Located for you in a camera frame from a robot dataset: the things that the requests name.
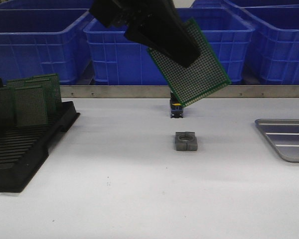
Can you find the silver metal tray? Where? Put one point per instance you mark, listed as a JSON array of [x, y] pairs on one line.
[[282, 135]]

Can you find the left blue plastic crate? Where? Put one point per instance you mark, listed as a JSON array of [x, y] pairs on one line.
[[44, 41]]

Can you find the blue plastic crate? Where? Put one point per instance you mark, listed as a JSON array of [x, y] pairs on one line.
[[273, 53], [117, 61], [44, 41]]

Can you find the green circuit board left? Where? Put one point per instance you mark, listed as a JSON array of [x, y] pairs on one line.
[[7, 107]]

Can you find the back left blue crate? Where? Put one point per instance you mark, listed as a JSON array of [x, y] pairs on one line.
[[46, 4]]

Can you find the green circuit board rear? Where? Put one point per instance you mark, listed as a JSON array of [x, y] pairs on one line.
[[53, 91]]

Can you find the red emergency stop button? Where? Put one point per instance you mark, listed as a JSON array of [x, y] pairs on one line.
[[176, 109]]

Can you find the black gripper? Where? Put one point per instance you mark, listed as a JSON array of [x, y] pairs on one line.
[[154, 23]]

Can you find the back right blue crate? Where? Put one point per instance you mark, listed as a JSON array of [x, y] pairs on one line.
[[236, 4]]

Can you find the grey metal clamp block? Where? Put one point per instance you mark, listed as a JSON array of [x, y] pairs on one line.
[[186, 141]]

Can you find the black slotted board rack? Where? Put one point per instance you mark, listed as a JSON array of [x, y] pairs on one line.
[[24, 150]]

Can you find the green perforated circuit board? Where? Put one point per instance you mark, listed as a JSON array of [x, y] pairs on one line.
[[202, 78]]

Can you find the right blue plastic crate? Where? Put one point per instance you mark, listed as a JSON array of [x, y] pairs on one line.
[[273, 53]]

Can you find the center blue plastic crate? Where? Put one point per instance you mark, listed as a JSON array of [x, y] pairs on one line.
[[117, 61]]

